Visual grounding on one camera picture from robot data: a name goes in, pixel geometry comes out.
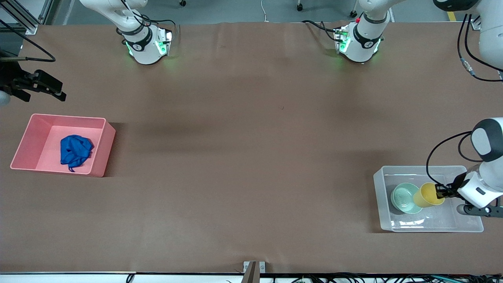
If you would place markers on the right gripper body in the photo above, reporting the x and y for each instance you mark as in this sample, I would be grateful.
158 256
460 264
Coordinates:
8 76

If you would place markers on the yellow plastic cup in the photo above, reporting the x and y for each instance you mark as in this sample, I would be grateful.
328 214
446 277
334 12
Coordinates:
424 195

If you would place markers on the pale green bowl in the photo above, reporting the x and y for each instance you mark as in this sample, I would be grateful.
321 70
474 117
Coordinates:
402 198

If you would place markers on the blue cloth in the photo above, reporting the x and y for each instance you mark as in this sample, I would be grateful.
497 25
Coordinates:
74 151

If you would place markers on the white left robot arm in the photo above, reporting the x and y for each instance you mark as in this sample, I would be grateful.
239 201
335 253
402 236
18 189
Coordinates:
489 141

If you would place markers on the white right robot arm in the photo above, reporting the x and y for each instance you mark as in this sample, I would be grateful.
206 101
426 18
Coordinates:
137 37

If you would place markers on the clear plastic bin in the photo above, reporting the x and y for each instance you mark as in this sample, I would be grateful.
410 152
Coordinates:
432 222

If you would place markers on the pink plastic bin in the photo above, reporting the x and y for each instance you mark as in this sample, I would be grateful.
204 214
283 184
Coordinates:
39 149

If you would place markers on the aluminium frame profile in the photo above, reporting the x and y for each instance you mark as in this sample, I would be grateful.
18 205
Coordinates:
33 17

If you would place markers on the metal table edge bracket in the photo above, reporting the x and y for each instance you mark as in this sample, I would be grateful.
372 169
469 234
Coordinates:
253 268

